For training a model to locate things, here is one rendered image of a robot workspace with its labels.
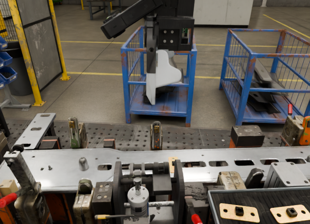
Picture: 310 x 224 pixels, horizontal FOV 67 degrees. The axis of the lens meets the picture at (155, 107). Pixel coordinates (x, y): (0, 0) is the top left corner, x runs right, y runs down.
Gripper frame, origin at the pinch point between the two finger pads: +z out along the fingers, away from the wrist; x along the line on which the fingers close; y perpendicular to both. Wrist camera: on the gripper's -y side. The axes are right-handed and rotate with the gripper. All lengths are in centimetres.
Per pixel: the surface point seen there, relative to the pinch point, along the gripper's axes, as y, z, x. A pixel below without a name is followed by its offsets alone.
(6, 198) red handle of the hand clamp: -35.4, 30.2, -2.4
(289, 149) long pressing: 59, 42, 31
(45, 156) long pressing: -41, 45, 30
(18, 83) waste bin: -190, 129, 281
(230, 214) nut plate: 18.8, 26.8, -9.6
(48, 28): -149, 58, 324
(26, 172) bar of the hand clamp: -34.5, 30.5, 6.6
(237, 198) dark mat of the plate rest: 22.0, 27.0, -5.1
